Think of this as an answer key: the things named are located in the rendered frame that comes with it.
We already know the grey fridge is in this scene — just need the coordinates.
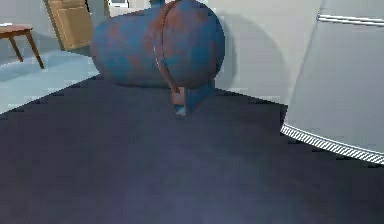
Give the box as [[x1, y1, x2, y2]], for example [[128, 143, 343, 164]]
[[280, 0, 384, 166]]

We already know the brown wooden table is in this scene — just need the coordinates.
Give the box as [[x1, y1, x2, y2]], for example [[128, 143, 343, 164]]
[[0, 23, 46, 70]]

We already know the blue rusty round tank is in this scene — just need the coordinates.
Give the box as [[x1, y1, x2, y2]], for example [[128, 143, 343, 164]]
[[89, 0, 226, 116]]

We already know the light wooden cupboard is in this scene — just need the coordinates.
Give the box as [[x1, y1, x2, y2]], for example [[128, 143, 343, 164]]
[[43, 0, 96, 52]]

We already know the white appliance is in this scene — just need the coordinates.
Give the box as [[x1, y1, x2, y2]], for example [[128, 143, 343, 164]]
[[107, 0, 130, 9]]

